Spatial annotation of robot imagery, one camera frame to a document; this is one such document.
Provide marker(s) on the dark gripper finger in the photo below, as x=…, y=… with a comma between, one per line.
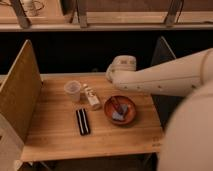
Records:
x=115, y=104

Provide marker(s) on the black striped rectangular case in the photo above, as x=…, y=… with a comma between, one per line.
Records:
x=83, y=123

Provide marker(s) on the blue object in bowl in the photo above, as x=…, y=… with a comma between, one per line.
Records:
x=120, y=116

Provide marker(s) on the right dark side panel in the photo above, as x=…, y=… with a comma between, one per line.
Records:
x=165, y=105

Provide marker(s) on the left wooden side panel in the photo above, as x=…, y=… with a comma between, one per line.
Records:
x=18, y=96

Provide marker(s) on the wooden shelf rail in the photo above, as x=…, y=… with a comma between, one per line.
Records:
x=107, y=15

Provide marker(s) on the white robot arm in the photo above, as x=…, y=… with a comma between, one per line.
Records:
x=190, y=76

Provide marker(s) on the clear plastic cup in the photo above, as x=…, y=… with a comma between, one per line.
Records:
x=73, y=90

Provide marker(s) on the white cup on shelf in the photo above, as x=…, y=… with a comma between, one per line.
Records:
x=30, y=7

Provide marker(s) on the small white bottle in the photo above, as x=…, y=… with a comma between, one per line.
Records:
x=91, y=97

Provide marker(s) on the brown wooden bowl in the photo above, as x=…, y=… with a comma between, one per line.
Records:
x=109, y=109

